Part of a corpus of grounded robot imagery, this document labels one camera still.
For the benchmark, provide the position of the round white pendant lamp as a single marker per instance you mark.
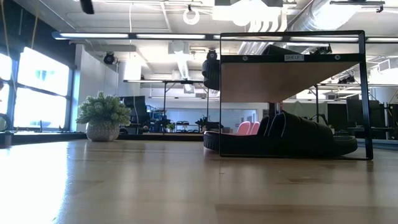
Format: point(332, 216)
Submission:
point(191, 17)

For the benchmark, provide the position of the black monitor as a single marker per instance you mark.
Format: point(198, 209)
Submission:
point(133, 107)
point(357, 115)

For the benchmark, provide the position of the background black frame station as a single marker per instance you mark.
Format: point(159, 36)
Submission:
point(186, 82)

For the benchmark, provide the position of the green plant in patterned pot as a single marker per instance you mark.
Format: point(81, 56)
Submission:
point(104, 112)

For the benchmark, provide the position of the wooden shelf with black frame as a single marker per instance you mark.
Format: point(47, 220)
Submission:
point(295, 81)

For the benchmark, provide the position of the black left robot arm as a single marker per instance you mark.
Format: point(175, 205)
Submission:
point(87, 6)

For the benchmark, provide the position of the silver ventilation duct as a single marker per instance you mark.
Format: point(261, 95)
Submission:
point(320, 15)

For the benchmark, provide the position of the black aluminium table frame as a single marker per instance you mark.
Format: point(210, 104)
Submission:
point(155, 137)

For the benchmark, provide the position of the long ceiling light strip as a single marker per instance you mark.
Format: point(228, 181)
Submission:
point(93, 35)

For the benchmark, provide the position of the large bright window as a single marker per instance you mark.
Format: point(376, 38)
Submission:
point(40, 93)

